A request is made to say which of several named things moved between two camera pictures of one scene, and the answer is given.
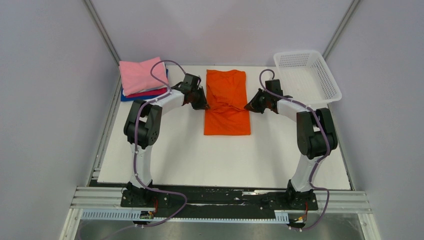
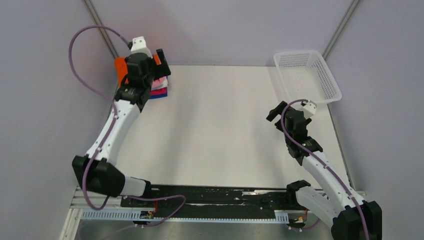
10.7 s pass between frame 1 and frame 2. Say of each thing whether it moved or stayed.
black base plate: stayed
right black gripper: moved
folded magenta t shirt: stayed
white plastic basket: stayed
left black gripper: moved
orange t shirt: moved
